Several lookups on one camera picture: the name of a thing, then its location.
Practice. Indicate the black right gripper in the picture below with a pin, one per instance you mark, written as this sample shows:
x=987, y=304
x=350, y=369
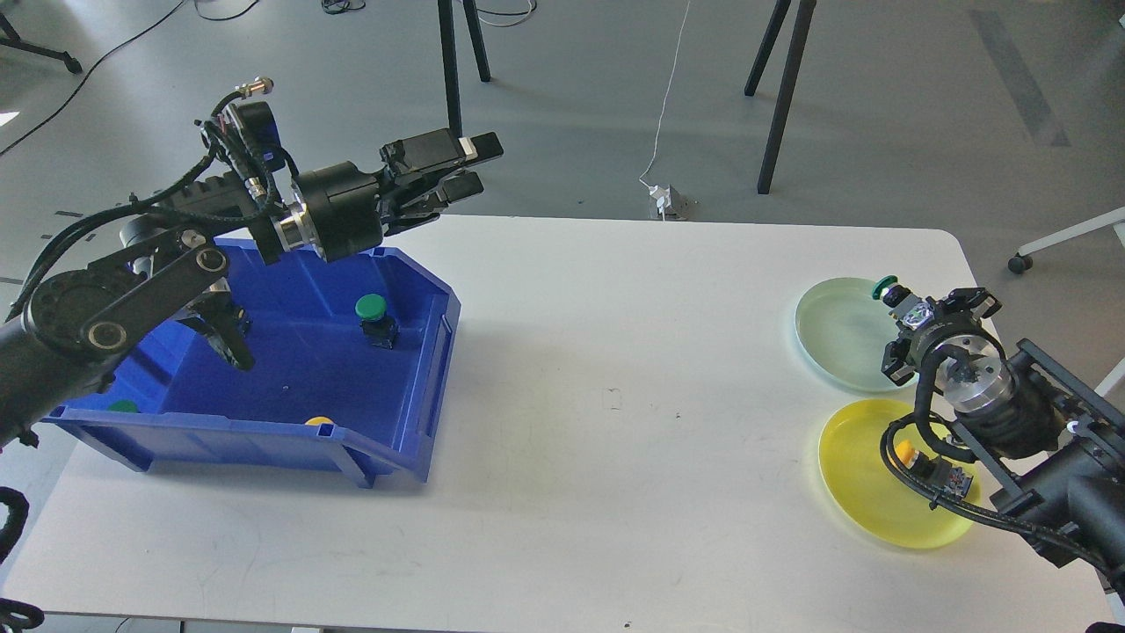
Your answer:
x=958, y=323

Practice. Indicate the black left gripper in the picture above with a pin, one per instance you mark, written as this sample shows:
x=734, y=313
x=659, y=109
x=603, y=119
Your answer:
x=340, y=210

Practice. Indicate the green push button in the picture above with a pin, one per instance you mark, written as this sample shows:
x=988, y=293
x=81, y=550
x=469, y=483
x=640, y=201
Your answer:
x=911, y=312
x=377, y=325

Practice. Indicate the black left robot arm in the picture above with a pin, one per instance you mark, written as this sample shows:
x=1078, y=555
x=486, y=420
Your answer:
x=106, y=281

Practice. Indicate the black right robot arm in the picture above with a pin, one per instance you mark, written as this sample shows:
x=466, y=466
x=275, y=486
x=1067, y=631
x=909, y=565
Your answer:
x=1012, y=441

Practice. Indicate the light green plate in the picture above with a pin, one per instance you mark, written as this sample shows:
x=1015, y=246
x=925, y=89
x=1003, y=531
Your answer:
x=844, y=332

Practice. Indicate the green button at bin corner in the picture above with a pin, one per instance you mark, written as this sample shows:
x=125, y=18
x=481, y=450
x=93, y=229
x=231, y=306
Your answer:
x=124, y=406

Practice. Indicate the black stand legs left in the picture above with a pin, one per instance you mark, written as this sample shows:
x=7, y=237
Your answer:
x=449, y=57

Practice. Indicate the black stand legs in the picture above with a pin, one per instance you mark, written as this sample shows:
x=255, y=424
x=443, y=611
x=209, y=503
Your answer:
x=793, y=62
x=449, y=57

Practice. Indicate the blue plastic bin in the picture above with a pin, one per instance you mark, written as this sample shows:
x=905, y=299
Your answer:
x=311, y=360

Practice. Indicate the white power adapter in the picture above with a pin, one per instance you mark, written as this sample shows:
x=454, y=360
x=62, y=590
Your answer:
x=666, y=204

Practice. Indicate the black stand legs right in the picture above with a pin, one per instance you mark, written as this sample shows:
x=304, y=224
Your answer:
x=793, y=62

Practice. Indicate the black tripod foot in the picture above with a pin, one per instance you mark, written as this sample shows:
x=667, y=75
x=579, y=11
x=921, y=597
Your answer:
x=12, y=39

